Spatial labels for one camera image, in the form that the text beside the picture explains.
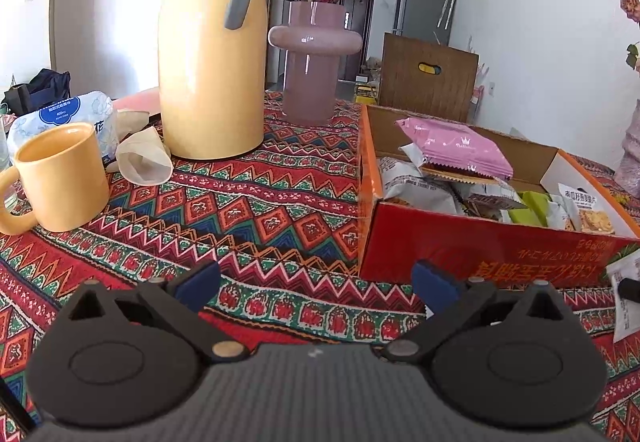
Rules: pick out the silver snack packet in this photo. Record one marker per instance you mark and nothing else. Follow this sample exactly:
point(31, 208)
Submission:
point(411, 155)
point(625, 322)
point(397, 168)
point(425, 196)
point(492, 194)

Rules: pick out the glittery pink vase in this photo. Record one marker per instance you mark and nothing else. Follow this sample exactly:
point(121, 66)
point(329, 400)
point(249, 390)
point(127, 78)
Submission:
point(630, 157)

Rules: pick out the white wall socket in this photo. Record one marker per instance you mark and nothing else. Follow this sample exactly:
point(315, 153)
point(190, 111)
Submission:
point(491, 88)

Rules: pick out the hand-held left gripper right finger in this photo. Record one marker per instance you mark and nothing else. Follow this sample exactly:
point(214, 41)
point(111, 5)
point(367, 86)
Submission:
point(435, 284)

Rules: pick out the red cardboard box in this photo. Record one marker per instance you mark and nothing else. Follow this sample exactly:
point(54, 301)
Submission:
point(450, 247)

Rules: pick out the yellow ceramic mug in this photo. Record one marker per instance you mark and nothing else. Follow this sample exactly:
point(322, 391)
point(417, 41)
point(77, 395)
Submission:
point(65, 182)

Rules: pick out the yellow carton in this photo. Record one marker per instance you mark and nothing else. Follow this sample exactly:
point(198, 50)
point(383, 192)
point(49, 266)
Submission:
point(365, 95)

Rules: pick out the yellow thermos jug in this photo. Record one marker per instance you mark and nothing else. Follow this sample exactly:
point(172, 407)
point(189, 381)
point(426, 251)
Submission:
point(210, 72)

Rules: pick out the large pink snack packet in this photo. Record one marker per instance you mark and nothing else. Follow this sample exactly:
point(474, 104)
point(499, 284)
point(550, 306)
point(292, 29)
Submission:
point(455, 147)

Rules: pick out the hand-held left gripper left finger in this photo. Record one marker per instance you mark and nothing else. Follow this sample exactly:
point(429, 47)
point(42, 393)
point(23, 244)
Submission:
point(195, 284)

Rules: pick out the pink flower decoration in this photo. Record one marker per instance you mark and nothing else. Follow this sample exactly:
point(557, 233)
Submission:
point(480, 82)

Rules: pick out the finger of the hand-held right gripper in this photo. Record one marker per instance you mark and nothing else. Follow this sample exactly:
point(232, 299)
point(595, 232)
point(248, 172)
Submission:
point(629, 290)

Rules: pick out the white biscuit picture packet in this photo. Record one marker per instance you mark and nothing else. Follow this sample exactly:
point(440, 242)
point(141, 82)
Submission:
point(587, 214)

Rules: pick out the dark blue folding chair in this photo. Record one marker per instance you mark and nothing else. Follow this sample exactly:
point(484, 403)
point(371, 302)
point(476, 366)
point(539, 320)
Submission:
point(45, 85)

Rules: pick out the gold biscuit packet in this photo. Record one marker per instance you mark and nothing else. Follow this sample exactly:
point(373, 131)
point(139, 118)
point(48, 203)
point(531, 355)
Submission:
point(452, 174)

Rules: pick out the beige paper cup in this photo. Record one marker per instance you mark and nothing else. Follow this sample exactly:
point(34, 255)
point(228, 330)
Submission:
point(145, 157)
point(132, 118)

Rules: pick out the blue white tissue pack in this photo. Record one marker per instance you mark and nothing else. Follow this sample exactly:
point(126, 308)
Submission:
point(55, 110)

